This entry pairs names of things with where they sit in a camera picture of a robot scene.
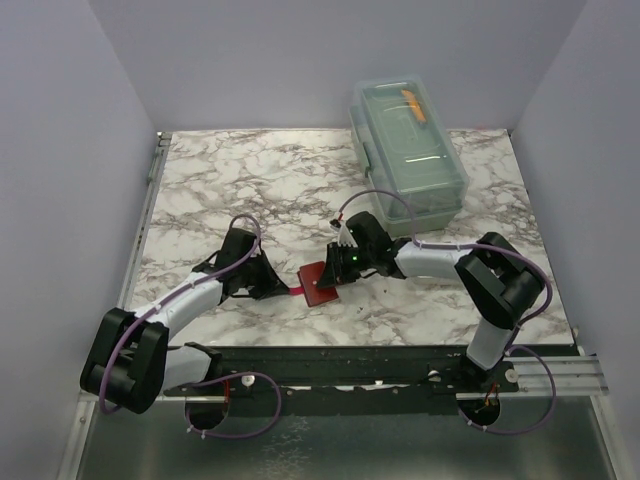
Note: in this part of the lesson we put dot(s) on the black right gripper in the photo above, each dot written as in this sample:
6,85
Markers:
335,272

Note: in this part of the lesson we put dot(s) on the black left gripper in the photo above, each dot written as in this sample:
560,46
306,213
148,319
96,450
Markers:
271,277

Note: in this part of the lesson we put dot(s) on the red leather card holder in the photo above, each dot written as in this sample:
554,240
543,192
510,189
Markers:
309,276

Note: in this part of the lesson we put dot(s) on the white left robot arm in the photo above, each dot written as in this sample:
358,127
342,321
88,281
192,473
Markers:
150,345

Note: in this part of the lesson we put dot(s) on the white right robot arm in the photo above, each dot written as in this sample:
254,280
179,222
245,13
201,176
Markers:
501,283

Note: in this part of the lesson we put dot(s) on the clear plastic storage box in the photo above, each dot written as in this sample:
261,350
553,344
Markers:
419,180

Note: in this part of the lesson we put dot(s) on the orange tool inside box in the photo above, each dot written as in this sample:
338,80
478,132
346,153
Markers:
415,106

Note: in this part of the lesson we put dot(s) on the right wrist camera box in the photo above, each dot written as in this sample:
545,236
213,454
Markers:
367,231

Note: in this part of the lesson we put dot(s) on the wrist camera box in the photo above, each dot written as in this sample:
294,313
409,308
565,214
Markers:
367,231
237,243

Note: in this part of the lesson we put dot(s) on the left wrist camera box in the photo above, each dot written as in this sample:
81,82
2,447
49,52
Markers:
237,243

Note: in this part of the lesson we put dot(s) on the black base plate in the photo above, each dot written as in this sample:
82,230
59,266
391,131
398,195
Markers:
255,396

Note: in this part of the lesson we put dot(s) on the aluminium mounting rail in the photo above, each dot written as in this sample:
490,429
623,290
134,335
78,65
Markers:
444,372

